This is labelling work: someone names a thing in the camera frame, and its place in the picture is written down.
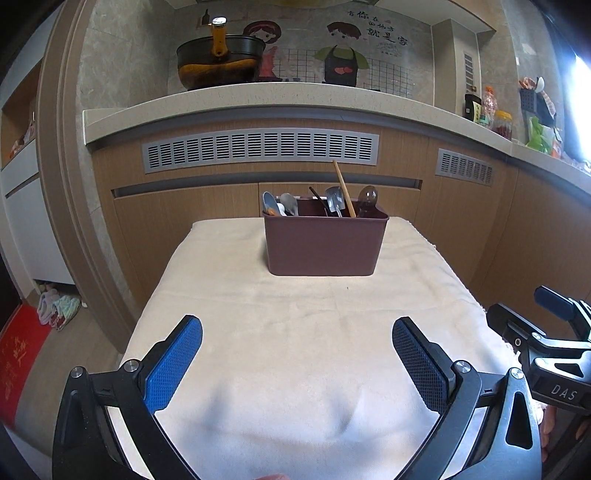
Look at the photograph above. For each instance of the white table cloth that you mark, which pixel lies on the white table cloth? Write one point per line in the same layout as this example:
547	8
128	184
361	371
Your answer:
295	346

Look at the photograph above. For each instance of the yellow-lidded red jar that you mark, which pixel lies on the yellow-lidded red jar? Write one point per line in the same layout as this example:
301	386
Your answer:
503	127

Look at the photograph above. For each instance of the maroon plastic utensil box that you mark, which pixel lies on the maroon plastic utensil box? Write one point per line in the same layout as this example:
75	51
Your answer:
323	244

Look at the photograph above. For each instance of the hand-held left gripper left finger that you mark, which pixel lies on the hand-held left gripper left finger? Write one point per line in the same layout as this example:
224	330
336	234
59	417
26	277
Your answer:
175	364

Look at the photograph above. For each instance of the cartoon wall poster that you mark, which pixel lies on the cartoon wall poster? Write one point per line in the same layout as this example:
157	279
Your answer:
341	50

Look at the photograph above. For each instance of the grey metal spoon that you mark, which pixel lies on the grey metal spoon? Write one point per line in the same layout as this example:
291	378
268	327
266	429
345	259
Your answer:
289	203

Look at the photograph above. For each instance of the pale fabric slipper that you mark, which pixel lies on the pale fabric slipper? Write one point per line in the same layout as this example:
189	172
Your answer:
46	307
68	311

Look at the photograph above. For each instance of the black pot yellow trim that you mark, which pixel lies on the black pot yellow trim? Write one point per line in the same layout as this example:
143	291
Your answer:
217	74

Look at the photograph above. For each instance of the grey wall vent panel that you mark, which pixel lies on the grey wall vent panel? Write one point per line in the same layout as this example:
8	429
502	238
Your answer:
469	71

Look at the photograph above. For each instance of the long grey vent grille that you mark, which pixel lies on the long grey vent grille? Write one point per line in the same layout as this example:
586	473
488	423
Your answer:
258	150

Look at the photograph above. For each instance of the short grey vent grille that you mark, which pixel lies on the short grey vent grille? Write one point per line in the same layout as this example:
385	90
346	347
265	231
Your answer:
464	167

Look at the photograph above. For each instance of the white shelf cabinet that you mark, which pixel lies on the white shelf cabinet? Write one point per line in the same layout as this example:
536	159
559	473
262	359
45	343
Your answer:
32	221

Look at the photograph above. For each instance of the white plastic spoon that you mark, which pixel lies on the white plastic spoon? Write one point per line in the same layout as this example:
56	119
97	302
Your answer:
280	205

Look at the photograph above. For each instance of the clear plastic bottle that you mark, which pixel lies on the clear plastic bottle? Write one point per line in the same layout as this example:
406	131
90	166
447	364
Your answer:
488	106

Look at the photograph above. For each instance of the white ladle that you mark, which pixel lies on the white ladle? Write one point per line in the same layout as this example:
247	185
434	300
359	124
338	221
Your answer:
539	83

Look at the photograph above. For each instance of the red door mat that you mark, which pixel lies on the red door mat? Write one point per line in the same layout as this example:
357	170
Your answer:
18	360

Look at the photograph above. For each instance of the dark sauce bottle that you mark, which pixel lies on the dark sauce bottle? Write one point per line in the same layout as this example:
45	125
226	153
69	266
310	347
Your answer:
473	108

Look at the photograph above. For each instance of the long black spoon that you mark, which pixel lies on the long black spoon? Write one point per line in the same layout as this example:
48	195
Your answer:
318	197

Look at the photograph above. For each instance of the green plastic bag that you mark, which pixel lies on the green plastic bag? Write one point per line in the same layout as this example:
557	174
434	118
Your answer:
540	136

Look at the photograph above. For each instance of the black wall utensil holder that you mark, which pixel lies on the black wall utensil holder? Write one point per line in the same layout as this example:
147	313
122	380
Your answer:
528	101

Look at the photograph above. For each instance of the beige stone countertop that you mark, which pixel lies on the beige stone countertop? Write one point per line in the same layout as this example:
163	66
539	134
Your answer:
323	106

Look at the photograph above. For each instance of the person's right hand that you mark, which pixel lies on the person's right hand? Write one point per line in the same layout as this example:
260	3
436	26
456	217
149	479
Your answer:
548	429

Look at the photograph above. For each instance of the metal shovel-shaped spoon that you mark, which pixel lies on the metal shovel-shaped spoon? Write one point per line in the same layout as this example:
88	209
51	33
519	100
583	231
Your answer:
333	197

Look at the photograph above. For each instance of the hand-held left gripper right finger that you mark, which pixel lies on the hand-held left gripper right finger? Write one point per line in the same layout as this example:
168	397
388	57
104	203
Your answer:
418	362

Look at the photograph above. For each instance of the blue plastic spoon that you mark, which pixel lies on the blue plastic spoon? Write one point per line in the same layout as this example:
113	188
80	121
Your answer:
268	202

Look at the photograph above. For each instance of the wooden chopstick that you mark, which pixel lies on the wooden chopstick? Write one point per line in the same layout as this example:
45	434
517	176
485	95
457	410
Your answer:
344	189

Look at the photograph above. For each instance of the dark brown spoon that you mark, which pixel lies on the dark brown spoon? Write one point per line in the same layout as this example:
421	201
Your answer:
368	197

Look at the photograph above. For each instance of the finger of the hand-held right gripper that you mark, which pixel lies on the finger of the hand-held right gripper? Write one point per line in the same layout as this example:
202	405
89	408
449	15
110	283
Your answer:
554	299
508	321

